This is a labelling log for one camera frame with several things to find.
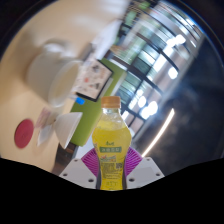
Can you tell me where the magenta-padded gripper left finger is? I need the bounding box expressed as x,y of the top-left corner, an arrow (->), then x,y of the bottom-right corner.
59,147 -> 101,190

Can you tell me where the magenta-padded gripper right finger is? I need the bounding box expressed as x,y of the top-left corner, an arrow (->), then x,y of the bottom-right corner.
124,146 -> 165,190

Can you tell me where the yellow drink bottle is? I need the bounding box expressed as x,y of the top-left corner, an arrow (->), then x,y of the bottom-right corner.
91,95 -> 133,191

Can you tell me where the long linear ceiling lamp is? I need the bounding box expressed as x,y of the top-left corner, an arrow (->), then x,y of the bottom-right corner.
141,108 -> 176,158

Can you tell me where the white bowl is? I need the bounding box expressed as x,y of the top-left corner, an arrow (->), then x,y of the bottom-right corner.
54,111 -> 84,150

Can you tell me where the green upholstered bench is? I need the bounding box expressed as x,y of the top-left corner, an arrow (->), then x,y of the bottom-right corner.
69,58 -> 128,148

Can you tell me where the round pendant lamp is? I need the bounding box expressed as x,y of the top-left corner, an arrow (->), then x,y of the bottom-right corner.
137,95 -> 148,109
146,100 -> 160,116

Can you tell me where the flat round red coaster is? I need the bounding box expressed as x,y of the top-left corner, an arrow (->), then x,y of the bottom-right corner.
13,118 -> 35,149

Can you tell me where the small blue-capped bottle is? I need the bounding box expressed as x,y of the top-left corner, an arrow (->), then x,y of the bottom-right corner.
75,96 -> 86,106

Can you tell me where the black-framed tablet with stickers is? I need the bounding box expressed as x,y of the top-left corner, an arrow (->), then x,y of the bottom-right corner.
73,59 -> 114,103

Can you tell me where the white ceramic mug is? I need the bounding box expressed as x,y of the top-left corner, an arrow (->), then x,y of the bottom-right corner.
26,41 -> 83,108

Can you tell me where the black-framed window wall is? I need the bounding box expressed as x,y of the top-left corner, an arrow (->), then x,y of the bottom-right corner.
109,0 -> 206,134

